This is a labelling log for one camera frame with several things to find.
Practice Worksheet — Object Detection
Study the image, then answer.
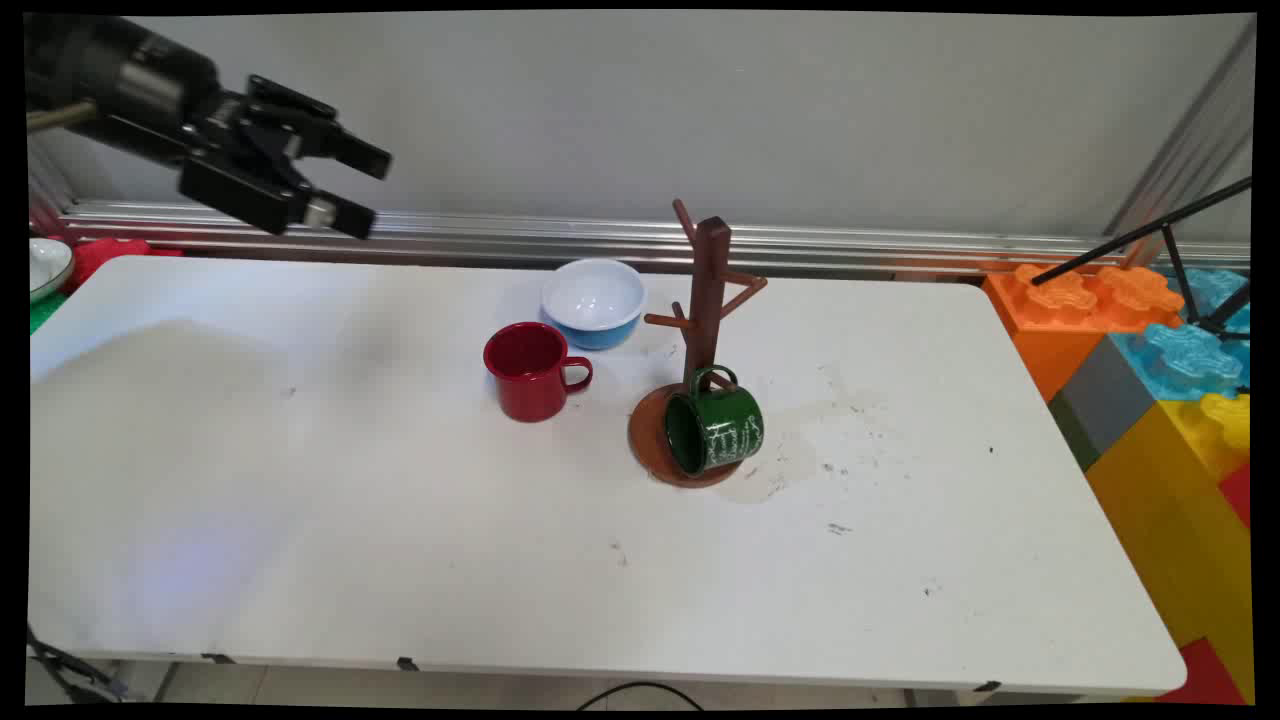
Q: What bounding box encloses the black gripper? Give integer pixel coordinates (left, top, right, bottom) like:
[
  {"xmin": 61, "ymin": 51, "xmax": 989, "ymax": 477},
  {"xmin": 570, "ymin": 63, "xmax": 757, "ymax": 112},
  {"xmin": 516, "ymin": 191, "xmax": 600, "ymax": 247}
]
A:
[{"xmin": 24, "ymin": 15, "xmax": 394, "ymax": 242}]

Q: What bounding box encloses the green enamel mug white print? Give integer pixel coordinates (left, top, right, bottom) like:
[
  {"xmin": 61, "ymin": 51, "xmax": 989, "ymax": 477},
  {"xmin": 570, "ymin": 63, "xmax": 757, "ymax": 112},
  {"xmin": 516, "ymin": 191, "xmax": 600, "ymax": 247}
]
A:
[{"xmin": 664, "ymin": 364, "xmax": 766, "ymax": 477}]

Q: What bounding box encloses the red enamel mug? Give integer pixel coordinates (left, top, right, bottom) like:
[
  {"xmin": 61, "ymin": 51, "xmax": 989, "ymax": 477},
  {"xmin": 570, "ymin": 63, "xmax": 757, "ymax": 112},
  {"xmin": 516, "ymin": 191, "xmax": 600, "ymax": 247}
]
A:
[{"xmin": 483, "ymin": 321, "xmax": 594, "ymax": 424}]

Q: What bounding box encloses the blue bowl white inside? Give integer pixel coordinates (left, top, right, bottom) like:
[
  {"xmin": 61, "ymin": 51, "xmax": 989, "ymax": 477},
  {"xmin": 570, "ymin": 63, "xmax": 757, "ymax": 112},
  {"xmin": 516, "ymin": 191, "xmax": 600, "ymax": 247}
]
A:
[{"xmin": 541, "ymin": 258, "xmax": 648, "ymax": 351}]

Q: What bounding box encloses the brown wooden mug tree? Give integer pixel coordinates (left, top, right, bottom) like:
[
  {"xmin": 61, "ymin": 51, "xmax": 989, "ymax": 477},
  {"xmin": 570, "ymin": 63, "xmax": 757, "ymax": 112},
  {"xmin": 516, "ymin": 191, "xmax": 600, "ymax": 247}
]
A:
[{"xmin": 628, "ymin": 198, "xmax": 770, "ymax": 490}]

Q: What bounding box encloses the orange giant building block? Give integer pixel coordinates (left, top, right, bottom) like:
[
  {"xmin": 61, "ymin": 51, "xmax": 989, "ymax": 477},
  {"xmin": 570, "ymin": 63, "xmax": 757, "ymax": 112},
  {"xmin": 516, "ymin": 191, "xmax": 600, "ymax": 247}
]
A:
[{"xmin": 983, "ymin": 262, "xmax": 1187, "ymax": 403}]

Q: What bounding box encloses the grey giant building block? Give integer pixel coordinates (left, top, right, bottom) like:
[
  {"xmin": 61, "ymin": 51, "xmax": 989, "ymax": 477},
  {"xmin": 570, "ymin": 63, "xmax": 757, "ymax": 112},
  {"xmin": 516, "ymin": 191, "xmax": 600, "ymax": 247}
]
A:
[{"xmin": 1048, "ymin": 334, "xmax": 1163, "ymax": 473}]

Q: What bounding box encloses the black tripod stand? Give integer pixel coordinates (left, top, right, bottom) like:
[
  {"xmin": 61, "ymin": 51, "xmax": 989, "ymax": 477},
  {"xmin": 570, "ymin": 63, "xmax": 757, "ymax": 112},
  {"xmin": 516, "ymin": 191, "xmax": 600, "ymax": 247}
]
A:
[{"xmin": 1029, "ymin": 176, "xmax": 1254, "ymax": 342}]

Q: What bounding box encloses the light blue giant building block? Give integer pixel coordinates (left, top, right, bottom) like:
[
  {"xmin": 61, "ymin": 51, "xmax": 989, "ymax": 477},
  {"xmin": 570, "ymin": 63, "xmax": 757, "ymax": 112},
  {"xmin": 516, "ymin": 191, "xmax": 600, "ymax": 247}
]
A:
[
  {"xmin": 1163, "ymin": 266, "xmax": 1253, "ymax": 333},
  {"xmin": 1108, "ymin": 321, "xmax": 1253, "ymax": 403}
]

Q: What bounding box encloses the yellow giant building block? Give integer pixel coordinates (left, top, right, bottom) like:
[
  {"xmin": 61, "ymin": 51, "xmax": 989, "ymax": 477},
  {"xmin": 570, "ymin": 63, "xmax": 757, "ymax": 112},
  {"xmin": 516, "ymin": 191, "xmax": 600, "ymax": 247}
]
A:
[{"xmin": 1084, "ymin": 392, "xmax": 1256, "ymax": 703}]

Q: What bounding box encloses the red giant building block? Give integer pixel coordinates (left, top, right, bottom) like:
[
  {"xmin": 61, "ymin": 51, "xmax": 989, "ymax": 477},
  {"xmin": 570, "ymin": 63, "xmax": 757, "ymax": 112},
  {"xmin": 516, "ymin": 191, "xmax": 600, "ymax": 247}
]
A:
[{"xmin": 1158, "ymin": 638, "xmax": 1248, "ymax": 707}]

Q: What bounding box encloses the tan gripper cable loop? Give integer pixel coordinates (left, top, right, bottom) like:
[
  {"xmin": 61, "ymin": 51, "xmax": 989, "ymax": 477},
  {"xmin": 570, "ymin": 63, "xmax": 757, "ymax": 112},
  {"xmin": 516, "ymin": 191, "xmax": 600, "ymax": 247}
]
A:
[{"xmin": 27, "ymin": 102, "xmax": 98, "ymax": 134}]

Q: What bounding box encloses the aluminium frame rail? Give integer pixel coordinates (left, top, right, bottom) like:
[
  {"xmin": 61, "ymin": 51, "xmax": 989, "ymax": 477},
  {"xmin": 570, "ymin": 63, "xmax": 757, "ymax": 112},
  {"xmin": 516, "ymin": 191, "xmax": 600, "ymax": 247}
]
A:
[{"xmin": 58, "ymin": 198, "xmax": 1252, "ymax": 278}]

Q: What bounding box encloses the black cable bundle under table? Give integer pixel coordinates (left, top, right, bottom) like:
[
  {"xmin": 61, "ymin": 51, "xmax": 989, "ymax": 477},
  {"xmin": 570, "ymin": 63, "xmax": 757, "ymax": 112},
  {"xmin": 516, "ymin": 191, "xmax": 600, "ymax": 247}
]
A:
[{"xmin": 27, "ymin": 628, "xmax": 128, "ymax": 703}]

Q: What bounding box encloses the black floor cable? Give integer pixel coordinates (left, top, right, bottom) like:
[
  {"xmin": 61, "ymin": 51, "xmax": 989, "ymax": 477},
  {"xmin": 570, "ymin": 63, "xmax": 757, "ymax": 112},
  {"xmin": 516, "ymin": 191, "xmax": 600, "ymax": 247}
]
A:
[{"xmin": 574, "ymin": 682, "xmax": 707, "ymax": 712}]

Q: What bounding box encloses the aluminium frame post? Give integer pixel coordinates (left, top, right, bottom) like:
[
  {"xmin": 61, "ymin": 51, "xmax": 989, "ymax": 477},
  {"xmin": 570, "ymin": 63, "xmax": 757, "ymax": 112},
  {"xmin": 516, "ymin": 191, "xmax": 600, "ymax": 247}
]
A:
[{"xmin": 1103, "ymin": 18, "xmax": 1257, "ymax": 243}]

